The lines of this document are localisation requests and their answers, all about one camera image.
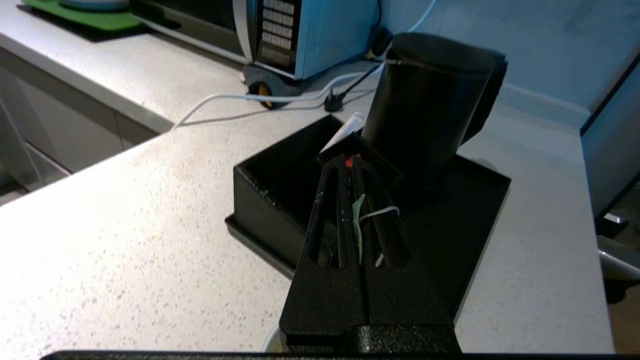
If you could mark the white paper sachet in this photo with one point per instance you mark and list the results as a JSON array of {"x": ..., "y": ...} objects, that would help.
[{"x": 345, "y": 132}]

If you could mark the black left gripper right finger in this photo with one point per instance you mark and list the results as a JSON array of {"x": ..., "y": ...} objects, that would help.
[{"x": 405, "y": 300}]

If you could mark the black serving tray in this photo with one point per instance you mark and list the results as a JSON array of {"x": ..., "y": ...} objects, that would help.
[{"x": 465, "y": 225}]

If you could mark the white kitchen base cabinet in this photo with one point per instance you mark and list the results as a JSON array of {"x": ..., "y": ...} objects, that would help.
[{"x": 60, "y": 125}]

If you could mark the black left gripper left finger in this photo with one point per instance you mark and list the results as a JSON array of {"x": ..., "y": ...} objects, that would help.
[{"x": 320, "y": 300}]

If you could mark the silver microwave oven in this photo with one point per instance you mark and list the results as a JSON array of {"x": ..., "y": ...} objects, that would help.
[{"x": 320, "y": 35}]

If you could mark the black electric kettle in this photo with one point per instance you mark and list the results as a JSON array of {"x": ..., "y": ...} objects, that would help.
[{"x": 425, "y": 110}]

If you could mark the black sachet organiser box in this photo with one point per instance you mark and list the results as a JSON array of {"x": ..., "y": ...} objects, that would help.
[{"x": 280, "y": 190}]

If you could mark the red snack packet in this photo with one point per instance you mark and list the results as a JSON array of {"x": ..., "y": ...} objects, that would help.
[{"x": 350, "y": 161}]

